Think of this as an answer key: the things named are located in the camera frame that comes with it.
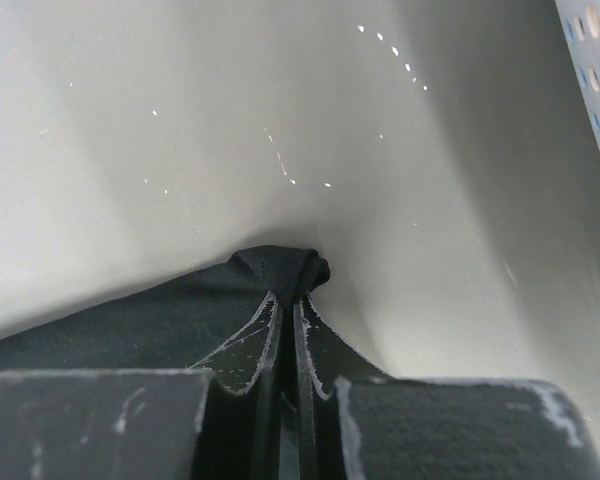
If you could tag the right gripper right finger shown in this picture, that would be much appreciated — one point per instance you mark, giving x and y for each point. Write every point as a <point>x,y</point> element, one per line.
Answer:
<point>356,422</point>

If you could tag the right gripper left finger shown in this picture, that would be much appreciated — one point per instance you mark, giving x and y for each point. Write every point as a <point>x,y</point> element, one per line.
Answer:
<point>218,419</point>

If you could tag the black t-shirt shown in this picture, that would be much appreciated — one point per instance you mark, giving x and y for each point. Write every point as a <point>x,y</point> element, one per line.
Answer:
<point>176,324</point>

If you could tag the white plastic basket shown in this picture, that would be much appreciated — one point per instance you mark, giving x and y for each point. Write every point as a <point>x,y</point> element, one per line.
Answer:
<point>581,24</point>

